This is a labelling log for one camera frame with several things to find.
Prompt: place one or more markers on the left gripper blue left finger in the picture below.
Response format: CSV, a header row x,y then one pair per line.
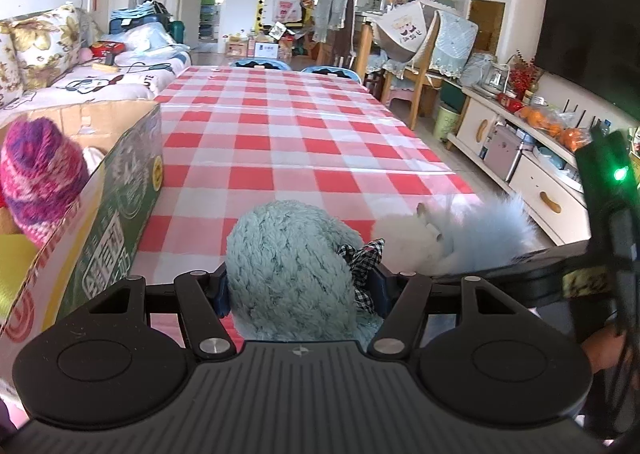
x,y
221,304

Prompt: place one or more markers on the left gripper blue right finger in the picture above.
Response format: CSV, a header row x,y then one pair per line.
x,y
384,289

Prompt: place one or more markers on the teal fluffy knit hat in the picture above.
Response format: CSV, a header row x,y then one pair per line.
x,y
297,274

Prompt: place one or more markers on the pink purple knit hat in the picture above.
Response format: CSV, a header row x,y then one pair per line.
x,y
43,172

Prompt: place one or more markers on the person's right hand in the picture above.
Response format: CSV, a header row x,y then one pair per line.
x,y
603,349

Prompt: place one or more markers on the bag of oranges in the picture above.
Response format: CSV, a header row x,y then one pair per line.
x,y
555,124

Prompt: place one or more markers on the white tv cabinet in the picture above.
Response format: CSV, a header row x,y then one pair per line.
x,y
526,162

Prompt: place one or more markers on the blue white fur scarf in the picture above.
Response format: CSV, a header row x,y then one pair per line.
x,y
444,239

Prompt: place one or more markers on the black television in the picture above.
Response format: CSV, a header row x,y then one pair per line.
x,y
594,44

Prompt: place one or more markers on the cardboard box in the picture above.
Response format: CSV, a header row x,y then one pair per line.
x,y
96,242

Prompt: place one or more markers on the red white checkered tablecloth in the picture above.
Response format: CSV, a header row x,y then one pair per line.
x,y
236,138

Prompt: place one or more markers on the green waste bin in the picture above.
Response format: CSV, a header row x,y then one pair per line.
x,y
445,122

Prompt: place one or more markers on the blue stool right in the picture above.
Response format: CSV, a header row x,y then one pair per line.
x,y
340,72

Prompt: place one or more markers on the blue stool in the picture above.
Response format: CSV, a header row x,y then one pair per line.
x,y
260,62
340,72

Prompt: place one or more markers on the sofa with cartoon cover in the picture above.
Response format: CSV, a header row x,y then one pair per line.
x,y
138,76

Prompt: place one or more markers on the blue stool left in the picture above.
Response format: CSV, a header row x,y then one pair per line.
x,y
260,62

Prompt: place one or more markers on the wooden chair with cover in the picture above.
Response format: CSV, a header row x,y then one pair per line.
x,y
400,43

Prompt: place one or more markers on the pile of blue bedding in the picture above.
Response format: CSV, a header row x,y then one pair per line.
x,y
145,27

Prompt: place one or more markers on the floral cushion far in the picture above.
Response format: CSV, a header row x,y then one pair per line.
x,y
46,45

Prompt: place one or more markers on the floral cushion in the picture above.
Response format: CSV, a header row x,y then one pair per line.
x,y
11,82
46,45

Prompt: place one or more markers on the floral cushion middle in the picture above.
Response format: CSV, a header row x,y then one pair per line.
x,y
11,82

